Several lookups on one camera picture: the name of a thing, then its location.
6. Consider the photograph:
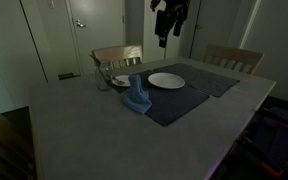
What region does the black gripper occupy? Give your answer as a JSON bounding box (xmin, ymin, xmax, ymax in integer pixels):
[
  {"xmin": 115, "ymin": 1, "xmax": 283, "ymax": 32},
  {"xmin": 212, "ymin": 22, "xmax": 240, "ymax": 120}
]
[{"xmin": 154, "ymin": 0, "xmax": 190, "ymax": 48}]

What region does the blue cloth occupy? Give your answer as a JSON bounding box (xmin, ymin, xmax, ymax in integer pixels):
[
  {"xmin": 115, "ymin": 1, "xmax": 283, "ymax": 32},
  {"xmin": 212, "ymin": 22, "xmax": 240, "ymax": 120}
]
[{"xmin": 119, "ymin": 74, "xmax": 153, "ymax": 116}]

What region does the large white plate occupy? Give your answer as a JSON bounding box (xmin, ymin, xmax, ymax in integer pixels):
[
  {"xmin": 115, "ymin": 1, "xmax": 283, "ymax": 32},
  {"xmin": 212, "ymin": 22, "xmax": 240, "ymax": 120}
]
[{"xmin": 147, "ymin": 72, "xmax": 186, "ymax": 90}]

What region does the small white plate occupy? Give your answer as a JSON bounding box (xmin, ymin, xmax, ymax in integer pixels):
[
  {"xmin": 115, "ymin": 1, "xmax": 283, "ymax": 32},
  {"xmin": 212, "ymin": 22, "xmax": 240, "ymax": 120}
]
[{"xmin": 111, "ymin": 74, "xmax": 132, "ymax": 88}]

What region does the grey plain door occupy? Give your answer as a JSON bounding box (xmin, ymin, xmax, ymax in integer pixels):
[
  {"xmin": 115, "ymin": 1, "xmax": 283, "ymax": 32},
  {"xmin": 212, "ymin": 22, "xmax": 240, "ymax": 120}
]
[{"xmin": 188, "ymin": 0, "xmax": 256, "ymax": 63}]

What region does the dark grey fabric placemat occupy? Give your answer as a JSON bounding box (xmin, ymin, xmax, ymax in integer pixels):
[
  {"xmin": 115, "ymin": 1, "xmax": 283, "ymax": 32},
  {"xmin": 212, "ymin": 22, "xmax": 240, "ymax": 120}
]
[
  {"xmin": 111, "ymin": 69, "xmax": 211, "ymax": 128},
  {"xmin": 153, "ymin": 63, "xmax": 241, "ymax": 99}
]

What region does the white door with lever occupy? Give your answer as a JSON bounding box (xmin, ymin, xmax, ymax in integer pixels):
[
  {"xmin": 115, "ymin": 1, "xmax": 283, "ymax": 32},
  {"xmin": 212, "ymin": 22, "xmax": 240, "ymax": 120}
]
[{"xmin": 65, "ymin": 0, "xmax": 127, "ymax": 76}]

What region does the metal fork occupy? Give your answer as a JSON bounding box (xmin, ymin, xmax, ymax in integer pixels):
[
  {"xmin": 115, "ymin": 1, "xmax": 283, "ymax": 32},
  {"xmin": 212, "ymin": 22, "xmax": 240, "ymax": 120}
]
[{"xmin": 107, "ymin": 73, "xmax": 126, "ymax": 86}]

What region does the metal door lever handle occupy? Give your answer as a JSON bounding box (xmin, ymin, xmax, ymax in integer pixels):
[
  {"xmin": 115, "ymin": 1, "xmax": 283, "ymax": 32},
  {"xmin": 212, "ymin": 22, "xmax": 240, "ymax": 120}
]
[{"xmin": 75, "ymin": 19, "xmax": 87, "ymax": 29}]

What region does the black clamp with red handle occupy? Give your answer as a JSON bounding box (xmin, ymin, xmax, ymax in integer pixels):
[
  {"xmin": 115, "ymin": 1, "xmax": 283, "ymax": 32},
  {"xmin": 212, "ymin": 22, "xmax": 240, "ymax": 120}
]
[
  {"xmin": 258, "ymin": 108, "xmax": 288, "ymax": 133},
  {"xmin": 238, "ymin": 136, "xmax": 285, "ymax": 179}
]

